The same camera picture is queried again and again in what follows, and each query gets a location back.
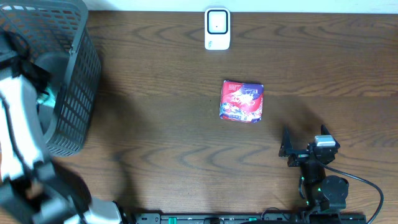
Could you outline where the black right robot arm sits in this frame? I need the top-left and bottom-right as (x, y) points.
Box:
(279, 125), (349, 212)

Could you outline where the grey plastic mesh basket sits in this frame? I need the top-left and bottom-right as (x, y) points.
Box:
(1, 0), (101, 157)

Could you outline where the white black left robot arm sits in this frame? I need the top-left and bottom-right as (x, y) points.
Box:
(1, 31), (125, 223)

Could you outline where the teal green snack packet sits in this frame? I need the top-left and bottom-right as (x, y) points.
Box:
(37, 86), (56, 108)

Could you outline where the red purple snack packet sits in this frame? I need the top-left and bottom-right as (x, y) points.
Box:
(220, 80), (264, 123)

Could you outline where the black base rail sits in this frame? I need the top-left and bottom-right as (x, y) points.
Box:
(123, 210), (366, 224)

